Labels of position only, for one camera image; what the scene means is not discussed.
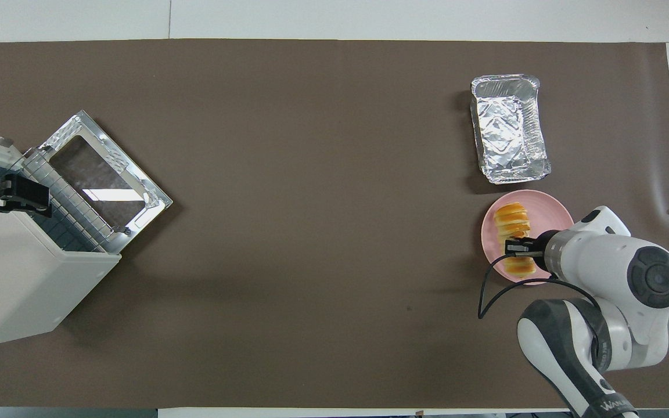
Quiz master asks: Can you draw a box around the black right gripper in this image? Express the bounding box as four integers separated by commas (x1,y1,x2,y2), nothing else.
504,230,552,273

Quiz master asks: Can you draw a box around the golden sliced bread loaf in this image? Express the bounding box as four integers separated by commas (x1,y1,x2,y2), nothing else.
493,201,536,277

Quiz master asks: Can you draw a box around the aluminium foil tray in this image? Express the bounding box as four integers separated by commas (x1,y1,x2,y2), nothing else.
470,73,552,185

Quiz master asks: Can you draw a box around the cream toaster oven body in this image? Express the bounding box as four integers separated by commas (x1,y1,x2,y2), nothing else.
0,131,122,349

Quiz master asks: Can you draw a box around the glass oven door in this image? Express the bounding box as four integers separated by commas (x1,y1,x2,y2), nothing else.
38,110,174,255

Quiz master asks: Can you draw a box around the pink round plate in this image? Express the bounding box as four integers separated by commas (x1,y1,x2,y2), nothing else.
481,189,577,286

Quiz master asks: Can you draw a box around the brown table mat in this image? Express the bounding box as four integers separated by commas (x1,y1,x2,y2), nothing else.
0,39,669,409

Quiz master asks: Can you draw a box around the oven wire rack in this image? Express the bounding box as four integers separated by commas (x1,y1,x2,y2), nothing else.
21,147,110,254

